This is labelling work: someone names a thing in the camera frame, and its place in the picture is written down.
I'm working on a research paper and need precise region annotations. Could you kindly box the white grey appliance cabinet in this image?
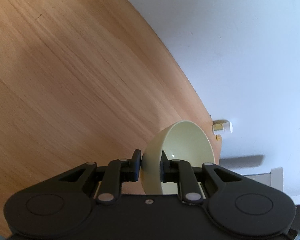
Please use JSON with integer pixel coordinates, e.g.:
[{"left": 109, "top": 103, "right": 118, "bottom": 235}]
[{"left": 239, "top": 166, "right": 300, "bottom": 203}]

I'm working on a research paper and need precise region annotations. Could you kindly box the white pill jar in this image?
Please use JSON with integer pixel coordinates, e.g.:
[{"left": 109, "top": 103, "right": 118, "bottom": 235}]
[{"left": 212, "top": 120, "right": 233, "bottom": 135}]

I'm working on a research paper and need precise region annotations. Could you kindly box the pale green ceramic bowl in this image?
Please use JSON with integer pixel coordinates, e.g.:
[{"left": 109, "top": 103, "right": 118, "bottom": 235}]
[{"left": 140, "top": 121, "right": 216, "bottom": 195}]

